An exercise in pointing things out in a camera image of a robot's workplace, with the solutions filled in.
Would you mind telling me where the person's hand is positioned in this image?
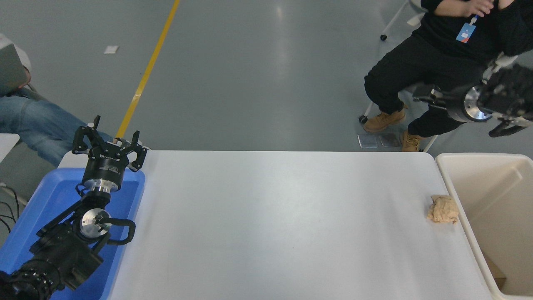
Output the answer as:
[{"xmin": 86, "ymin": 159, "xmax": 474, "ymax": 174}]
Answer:
[{"xmin": 462, "ymin": 0, "xmax": 494, "ymax": 18}]

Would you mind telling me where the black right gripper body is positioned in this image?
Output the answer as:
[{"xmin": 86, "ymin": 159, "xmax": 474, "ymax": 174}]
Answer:
[{"xmin": 445, "ymin": 87, "xmax": 476, "ymax": 123}]

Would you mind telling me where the white chair leg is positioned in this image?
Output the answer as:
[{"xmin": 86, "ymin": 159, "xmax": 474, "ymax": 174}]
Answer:
[{"xmin": 0, "ymin": 181, "xmax": 30, "ymax": 206}]

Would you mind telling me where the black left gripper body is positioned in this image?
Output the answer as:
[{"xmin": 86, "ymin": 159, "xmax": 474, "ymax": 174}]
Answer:
[{"xmin": 85, "ymin": 146, "xmax": 130, "ymax": 187}]

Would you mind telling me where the brown cardboard piece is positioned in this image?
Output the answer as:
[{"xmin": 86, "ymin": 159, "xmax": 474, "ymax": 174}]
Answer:
[{"xmin": 483, "ymin": 252, "xmax": 506, "ymax": 289}]

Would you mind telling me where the black cable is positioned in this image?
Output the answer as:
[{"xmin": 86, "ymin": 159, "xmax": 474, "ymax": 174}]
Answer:
[{"xmin": 0, "ymin": 185, "xmax": 20, "ymax": 233}]

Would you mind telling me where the blue plastic tray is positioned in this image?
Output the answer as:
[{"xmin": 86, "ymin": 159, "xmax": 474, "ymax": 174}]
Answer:
[{"xmin": 0, "ymin": 168, "xmax": 146, "ymax": 300}]

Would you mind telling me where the white side table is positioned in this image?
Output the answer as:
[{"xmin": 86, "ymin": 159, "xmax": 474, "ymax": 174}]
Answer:
[{"xmin": 0, "ymin": 133, "xmax": 20, "ymax": 163}]

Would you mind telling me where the large pale plastic bin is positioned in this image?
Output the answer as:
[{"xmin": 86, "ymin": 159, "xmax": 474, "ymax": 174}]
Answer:
[{"xmin": 435, "ymin": 153, "xmax": 533, "ymax": 300}]

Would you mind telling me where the person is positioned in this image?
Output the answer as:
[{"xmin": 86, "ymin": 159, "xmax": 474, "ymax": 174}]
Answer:
[
  {"xmin": 362, "ymin": 0, "xmax": 533, "ymax": 153},
  {"xmin": 0, "ymin": 33, "xmax": 114, "ymax": 167}
]

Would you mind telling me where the blue id badge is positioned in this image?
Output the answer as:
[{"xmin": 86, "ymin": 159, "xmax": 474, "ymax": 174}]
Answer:
[{"xmin": 456, "ymin": 15, "xmax": 479, "ymax": 43}]

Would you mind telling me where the crumpled tan paper ball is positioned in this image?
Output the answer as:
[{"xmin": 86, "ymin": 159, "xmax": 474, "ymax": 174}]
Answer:
[{"xmin": 427, "ymin": 195, "xmax": 460, "ymax": 225}]

